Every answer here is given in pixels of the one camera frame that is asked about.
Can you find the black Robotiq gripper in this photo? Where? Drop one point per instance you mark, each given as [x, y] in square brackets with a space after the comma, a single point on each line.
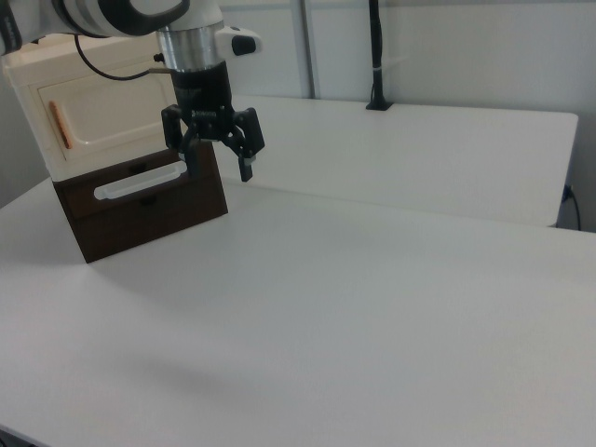
[202, 93]

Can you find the cream cabinet door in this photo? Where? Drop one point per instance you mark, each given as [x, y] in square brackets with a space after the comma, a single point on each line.
[121, 116]

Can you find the cream plastic cabinet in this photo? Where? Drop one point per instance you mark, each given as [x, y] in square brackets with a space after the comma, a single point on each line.
[28, 70]

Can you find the grey aluminium partition post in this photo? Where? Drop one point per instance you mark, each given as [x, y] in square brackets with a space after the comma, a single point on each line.
[309, 46]

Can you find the black camera stand pole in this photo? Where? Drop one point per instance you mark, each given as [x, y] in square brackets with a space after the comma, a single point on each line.
[376, 46]

